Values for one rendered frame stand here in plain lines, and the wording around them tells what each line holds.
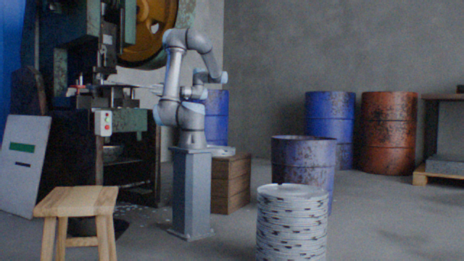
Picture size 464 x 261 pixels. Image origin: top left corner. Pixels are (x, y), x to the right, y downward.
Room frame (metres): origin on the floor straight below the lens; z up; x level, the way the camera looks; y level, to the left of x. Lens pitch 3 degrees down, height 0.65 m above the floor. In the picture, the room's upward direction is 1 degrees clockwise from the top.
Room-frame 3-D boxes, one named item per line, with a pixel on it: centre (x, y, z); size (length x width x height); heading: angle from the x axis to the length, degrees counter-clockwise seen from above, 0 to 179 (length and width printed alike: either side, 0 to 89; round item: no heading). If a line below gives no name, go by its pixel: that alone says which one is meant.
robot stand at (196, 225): (2.03, 0.16, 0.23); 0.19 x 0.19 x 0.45; 42
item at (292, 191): (1.63, -0.28, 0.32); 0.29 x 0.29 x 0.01
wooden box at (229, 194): (2.65, 0.07, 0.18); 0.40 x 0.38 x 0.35; 66
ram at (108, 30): (2.49, 0.77, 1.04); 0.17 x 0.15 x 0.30; 58
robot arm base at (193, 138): (2.03, 0.16, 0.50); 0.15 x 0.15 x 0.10
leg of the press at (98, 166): (2.35, 1.07, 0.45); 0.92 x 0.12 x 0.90; 58
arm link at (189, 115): (2.03, 0.17, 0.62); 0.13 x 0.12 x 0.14; 75
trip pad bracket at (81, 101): (2.12, 0.78, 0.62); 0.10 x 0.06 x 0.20; 148
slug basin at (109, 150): (2.51, 0.81, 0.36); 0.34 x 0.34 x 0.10
